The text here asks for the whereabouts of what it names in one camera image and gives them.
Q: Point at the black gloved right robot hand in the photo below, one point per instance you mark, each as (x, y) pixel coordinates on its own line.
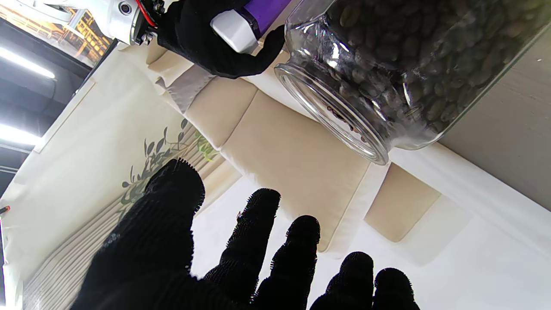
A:
(193, 34)

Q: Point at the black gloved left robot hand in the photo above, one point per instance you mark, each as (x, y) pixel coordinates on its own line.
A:
(146, 249)

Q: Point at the white square jar lid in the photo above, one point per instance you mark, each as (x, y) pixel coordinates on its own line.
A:
(234, 32)

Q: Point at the glass jar of coffee beans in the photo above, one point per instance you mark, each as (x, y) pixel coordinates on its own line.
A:
(409, 64)

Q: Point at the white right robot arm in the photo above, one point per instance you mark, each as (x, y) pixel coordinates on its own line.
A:
(107, 15)

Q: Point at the grey sofa cushion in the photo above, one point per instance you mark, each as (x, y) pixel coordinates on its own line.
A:
(189, 86)

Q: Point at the beige pleated curtain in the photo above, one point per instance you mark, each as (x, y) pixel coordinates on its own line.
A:
(64, 267)

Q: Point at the tall dark green leafy plant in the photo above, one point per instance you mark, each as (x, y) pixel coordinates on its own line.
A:
(150, 159)

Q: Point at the beige sofa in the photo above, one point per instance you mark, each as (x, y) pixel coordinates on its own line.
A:
(280, 150)

